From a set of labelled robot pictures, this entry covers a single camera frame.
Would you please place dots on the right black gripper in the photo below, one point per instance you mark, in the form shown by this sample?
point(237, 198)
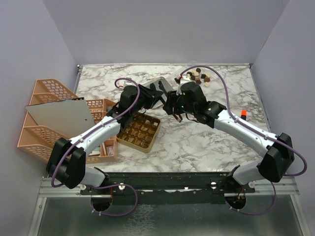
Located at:
point(171, 106)

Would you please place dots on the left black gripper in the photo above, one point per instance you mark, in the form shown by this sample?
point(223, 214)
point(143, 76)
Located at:
point(146, 93)

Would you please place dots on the black metal tongs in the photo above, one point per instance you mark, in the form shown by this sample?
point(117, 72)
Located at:
point(160, 92)

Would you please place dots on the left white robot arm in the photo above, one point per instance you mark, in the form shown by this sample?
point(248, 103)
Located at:
point(67, 162)

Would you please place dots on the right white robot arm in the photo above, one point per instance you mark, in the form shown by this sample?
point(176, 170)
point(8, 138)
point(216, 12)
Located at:
point(276, 159)

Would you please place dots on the gold chocolate box tray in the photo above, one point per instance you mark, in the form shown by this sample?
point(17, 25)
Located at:
point(141, 133)

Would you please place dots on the white square chocolate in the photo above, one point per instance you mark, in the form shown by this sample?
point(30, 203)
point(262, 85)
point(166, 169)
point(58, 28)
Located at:
point(195, 73)

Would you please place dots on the silver tin lid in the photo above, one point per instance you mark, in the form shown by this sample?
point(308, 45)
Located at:
point(166, 84)

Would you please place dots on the orange black marker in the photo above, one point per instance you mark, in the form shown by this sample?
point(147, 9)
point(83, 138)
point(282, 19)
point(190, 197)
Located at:
point(244, 114)

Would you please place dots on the peach desk organizer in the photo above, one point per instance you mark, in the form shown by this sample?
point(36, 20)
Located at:
point(108, 150)

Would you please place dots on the white board sheet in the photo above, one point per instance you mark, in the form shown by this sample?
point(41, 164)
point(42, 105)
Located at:
point(70, 117)

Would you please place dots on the peach mesh file rack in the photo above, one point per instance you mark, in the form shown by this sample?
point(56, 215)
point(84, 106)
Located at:
point(38, 140)

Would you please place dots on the black mounting rail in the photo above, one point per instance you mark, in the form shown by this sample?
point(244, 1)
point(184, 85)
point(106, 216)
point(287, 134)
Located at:
point(170, 188)

